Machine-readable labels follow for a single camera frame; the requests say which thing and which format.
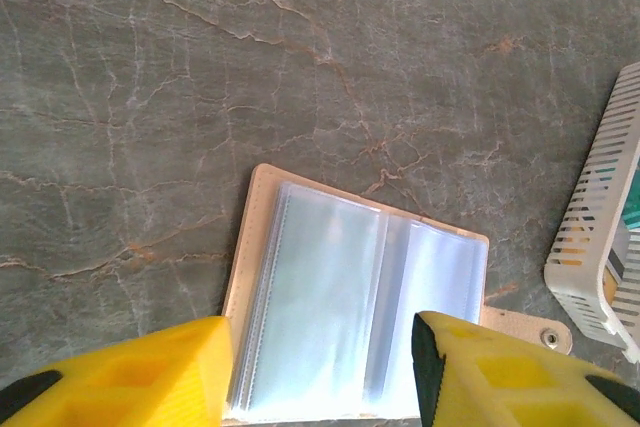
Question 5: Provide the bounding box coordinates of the white perforated plastic basket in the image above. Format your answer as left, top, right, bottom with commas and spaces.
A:
543, 60, 640, 364

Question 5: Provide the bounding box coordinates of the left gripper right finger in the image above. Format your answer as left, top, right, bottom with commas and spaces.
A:
410, 310, 640, 427

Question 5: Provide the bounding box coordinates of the beige leather card holder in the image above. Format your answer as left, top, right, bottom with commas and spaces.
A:
219, 163, 575, 422

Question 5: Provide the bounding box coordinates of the teal card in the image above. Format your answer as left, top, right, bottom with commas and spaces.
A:
619, 159, 640, 232

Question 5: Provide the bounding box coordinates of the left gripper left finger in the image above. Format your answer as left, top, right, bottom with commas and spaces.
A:
0, 315, 236, 427

